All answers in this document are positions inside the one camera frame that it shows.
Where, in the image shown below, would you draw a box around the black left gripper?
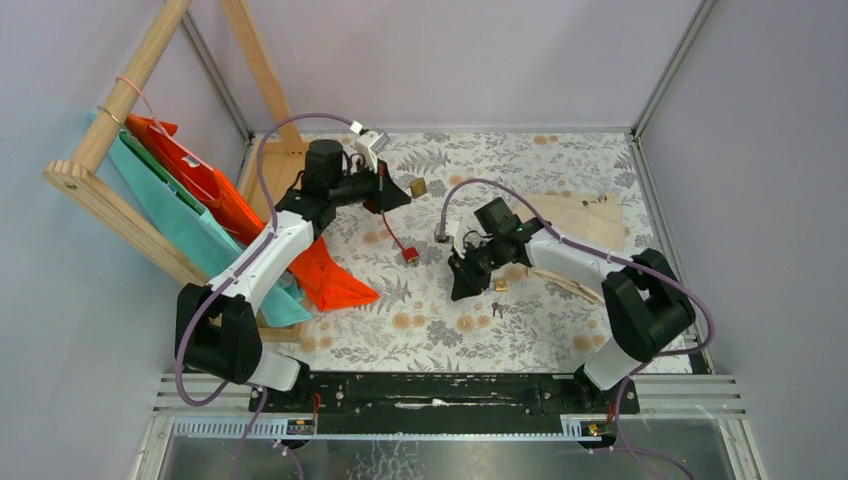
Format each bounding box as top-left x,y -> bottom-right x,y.
327,156 -> 410,214

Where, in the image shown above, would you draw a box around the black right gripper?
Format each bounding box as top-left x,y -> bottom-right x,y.
448,236 -> 506,301

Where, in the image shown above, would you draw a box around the short shackle brass padlock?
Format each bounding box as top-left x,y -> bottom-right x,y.
409,178 -> 428,199

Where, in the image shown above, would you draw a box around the keys of long padlock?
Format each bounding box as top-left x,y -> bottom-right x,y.
491,302 -> 504,319

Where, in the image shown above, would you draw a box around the red cable lock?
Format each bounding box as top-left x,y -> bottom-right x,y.
380,212 -> 420,265

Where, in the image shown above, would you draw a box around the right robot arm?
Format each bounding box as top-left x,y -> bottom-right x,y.
435,197 -> 696,412

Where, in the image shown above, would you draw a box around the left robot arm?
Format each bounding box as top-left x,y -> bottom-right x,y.
175,130 -> 411,411

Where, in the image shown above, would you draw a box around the orange cloth bag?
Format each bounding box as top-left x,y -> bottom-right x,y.
124,114 -> 379,311

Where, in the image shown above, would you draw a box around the wooden tray base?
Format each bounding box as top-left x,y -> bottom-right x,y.
237,136 -> 314,344

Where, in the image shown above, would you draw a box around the beige folded cloth bag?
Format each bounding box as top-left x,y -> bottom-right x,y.
523,193 -> 630,304

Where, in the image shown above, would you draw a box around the teal cloth bag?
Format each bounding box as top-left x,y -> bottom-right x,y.
108,130 -> 312,327

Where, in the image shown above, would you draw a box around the green bag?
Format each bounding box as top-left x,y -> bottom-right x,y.
118,130 -> 205,214

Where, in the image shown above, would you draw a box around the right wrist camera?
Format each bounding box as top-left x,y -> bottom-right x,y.
434,220 -> 465,258

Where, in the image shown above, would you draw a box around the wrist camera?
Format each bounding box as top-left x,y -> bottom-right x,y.
350,121 -> 390,171
434,220 -> 465,258

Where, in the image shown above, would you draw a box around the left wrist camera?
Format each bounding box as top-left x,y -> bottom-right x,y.
350,121 -> 390,171

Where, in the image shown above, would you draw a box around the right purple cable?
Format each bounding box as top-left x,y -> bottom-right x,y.
433,178 -> 718,480

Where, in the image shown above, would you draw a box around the purple cable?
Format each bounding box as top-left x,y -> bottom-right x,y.
174,112 -> 366,408
433,178 -> 718,480

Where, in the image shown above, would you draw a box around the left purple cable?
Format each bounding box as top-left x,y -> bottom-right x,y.
174,112 -> 366,408

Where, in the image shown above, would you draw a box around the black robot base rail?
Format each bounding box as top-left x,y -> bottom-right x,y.
248,366 -> 640,435

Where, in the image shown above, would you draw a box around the wooden hanging rack frame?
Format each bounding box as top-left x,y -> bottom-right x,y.
41,0 -> 309,309

